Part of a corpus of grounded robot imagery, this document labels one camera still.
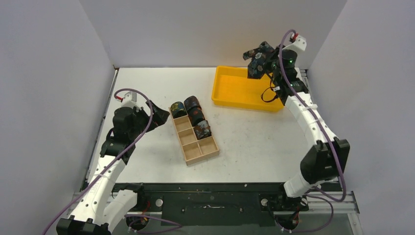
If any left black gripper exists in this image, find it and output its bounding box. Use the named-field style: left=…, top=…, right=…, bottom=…
left=129, top=100, right=169, bottom=140

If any wooden compartment box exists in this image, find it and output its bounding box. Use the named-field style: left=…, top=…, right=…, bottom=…
left=169, top=108, right=220, bottom=166

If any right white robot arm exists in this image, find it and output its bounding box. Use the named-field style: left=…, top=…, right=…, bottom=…
left=265, top=48, right=350, bottom=210

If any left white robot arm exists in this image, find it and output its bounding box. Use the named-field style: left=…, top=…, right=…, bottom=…
left=56, top=101, right=169, bottom=235

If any rolled tie blue yellow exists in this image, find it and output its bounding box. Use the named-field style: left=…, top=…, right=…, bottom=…
left=170, top=101, right=187, bottom=118

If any yellow plastic tray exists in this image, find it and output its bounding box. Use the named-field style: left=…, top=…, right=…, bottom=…
left=211, top=66, right=283, bottom=112

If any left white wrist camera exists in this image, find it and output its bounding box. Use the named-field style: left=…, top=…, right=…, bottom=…
left=121, top=91, right=141, bottom=110

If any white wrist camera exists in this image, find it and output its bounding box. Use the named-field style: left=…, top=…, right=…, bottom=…
left=121, top=91, right=141, bottom=110
left=286, top=33, right=307, bottom=54

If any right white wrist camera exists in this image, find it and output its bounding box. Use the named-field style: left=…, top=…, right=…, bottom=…
left=286, top=33, right=307, bottom=54

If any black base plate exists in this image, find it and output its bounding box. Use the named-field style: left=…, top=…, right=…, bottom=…
left=112, top=183, right=317, bottom=227

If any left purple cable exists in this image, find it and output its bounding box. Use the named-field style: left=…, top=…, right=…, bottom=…
left=41, top=88, right=182, bottom=235

